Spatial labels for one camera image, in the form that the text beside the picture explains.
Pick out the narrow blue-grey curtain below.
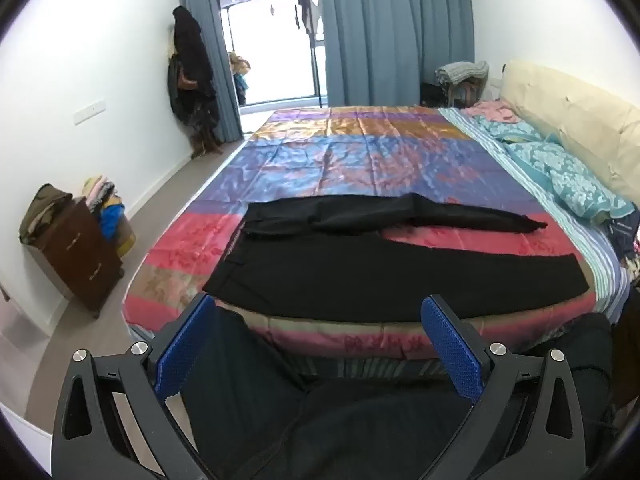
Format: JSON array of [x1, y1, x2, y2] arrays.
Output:
[[179, 0, 246, 144]]

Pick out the camouflage jacket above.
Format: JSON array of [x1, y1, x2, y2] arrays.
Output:
[[19, 184, 74, 247]]

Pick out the pile of colourful clothes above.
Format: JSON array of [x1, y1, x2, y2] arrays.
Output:
[[82, 175, 137, 257]]

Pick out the cream padded headboard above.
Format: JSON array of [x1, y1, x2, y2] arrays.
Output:
[[500, 60, 640, 206]]

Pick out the black pants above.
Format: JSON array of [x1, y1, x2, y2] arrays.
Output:
[[202, 192, 604, 323]]

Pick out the pink floral cloth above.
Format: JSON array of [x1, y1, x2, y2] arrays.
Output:
[[462, 100, 522, 124]]

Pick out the plush doll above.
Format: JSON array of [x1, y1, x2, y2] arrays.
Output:
[[228, 52, 253, 106]]

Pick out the brown boots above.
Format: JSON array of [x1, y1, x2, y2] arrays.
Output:
[[190, 120, 224, 160]]

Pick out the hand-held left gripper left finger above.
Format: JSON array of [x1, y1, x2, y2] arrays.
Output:
[[51, 292, 218, 480]]

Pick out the teal floral quilt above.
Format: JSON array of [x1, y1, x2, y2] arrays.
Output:
[[472, 114, 636, 222]]

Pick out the chair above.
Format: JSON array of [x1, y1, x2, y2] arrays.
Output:
[[447, 79, 489, 109]]

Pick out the dark brown nightstand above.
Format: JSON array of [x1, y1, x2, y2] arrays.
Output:
[[32, 196, 125, 319]]

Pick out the hanging black coats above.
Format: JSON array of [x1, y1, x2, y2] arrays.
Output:
[[167, 6, 221, 127]]

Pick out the white wall switch plate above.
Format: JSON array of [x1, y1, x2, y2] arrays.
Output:
[[72, 101, 107, 125]]

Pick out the hanging laundry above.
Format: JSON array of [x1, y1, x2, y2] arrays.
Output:
[[292, 0, 322, 34]]

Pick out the person's dark clothing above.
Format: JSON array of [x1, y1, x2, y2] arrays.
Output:
[[180, 305, 617, 480]]

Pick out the brown shoulder bag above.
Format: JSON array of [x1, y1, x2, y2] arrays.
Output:
[[177, 60, 199, 92]]

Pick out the striped bed sheet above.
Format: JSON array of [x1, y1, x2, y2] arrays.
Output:
[[440, 107, 632, 322]]

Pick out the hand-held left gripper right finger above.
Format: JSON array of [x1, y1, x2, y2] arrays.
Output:
[[420, 294, 587, 480]]

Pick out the grey knitted blanket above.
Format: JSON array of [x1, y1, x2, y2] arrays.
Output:
[[435, 61, 490, 86]]

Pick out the dark patterned cloth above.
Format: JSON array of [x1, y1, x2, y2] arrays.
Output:
[[602, 209, 640, 263]]

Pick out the colourful satin bedspread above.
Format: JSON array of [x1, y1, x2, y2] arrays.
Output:
[[122, 106, 623, 361]]

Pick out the wide blue-grey curtain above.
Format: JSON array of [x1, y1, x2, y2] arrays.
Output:
[[319, 0, 476, 109]]

